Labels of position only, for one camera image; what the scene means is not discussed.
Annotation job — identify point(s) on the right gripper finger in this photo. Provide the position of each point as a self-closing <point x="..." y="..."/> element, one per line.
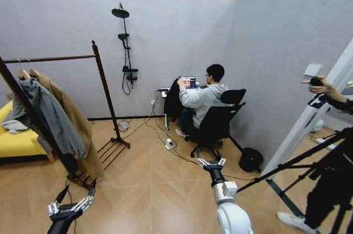
<point x="200" y="161"/>
<point x="222" y="160"/>

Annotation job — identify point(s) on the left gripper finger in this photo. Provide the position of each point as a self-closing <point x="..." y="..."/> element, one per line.
<point x="87" y="197"/>
<point x="56" y="203"/>

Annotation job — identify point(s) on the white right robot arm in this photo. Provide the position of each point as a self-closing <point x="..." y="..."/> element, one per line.
<point x="230" y="212"/>

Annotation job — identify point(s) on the grey hooded garment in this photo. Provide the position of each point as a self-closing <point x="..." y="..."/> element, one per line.
<point x="56" y="119"/>

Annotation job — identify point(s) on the wooden clothes hanger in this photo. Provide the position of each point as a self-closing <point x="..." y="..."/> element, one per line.
<point x="23" y="73"/>
<point x="33" y="72"/>

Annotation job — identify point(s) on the white floor power strip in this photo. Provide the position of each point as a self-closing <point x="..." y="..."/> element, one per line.
<point x="168" y="143"/>

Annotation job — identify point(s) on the black office chair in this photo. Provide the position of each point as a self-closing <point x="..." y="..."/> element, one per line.
<point x="218" y="121"/>

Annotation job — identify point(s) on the white small desk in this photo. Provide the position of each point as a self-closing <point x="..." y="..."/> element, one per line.
<point x="166" y="119"/>

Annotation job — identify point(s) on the tan long coat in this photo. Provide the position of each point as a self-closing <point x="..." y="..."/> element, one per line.
<point x="84" y="143"/>

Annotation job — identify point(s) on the seated person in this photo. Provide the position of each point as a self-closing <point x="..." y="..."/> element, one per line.
<point x="204" y="99"/>

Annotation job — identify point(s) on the black jacket on desk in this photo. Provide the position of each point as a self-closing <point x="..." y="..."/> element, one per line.
<point x="172" y="101"/>

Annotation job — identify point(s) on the black floor bar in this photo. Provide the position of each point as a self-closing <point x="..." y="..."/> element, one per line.
<point x="284" y="196"/>

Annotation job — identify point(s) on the yellow sofa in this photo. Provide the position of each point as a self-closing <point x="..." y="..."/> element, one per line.
<point x="16" y="143"/>

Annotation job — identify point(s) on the white power adapter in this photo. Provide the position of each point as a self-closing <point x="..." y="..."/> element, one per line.
<point x="124" y="127"/>

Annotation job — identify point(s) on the open laptop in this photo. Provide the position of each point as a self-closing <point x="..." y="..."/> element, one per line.
<point x="189" y="82"/>

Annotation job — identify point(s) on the pale grey folded cloth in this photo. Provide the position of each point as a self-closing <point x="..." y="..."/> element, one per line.
<point x="15" y="127"/>

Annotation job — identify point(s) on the standing person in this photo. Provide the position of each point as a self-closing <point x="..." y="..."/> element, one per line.
<point x="331" y="190"/>

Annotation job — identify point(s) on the dark wooden clothes rack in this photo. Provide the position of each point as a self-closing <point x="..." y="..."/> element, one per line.
<point x="105" y="82"/>

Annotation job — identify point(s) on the small black held device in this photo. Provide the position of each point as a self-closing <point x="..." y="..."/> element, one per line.
<point x="315" y="81"/>

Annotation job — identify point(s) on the black camera tripod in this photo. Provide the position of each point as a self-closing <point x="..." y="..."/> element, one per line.
<point x="289" y="162"/>

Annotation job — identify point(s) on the white door frame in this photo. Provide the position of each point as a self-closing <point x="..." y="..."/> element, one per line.
<point x="302" y="125"/>

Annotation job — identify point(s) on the black wall shower set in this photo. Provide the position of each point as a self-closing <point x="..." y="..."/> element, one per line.
<point x="125" y="52"/>

